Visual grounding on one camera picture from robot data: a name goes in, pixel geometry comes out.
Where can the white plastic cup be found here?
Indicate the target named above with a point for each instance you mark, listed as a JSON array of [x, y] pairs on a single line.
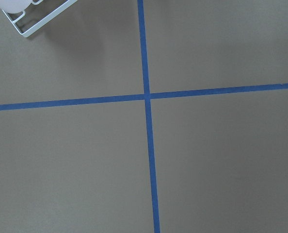
[[14, 6]]

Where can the white wire cup rack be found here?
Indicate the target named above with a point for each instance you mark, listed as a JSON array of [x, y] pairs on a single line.
[[37, 15]]

